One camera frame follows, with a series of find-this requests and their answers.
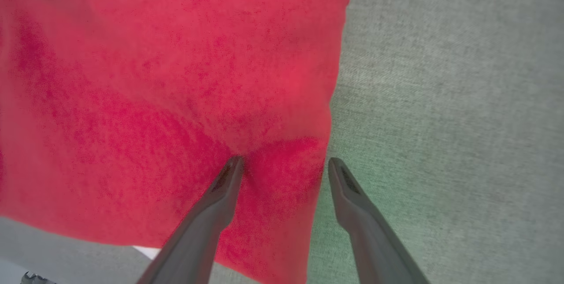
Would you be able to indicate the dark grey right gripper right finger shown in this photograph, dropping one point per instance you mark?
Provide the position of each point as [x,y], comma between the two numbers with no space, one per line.
[370,240]

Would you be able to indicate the grey sneaker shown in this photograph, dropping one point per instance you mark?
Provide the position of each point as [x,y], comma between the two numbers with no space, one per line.
[35,278]

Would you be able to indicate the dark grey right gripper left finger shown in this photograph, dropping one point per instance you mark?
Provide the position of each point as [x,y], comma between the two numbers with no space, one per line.
[207,222]

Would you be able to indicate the red and white garment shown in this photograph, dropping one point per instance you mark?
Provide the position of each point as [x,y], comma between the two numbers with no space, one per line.
[154,99]

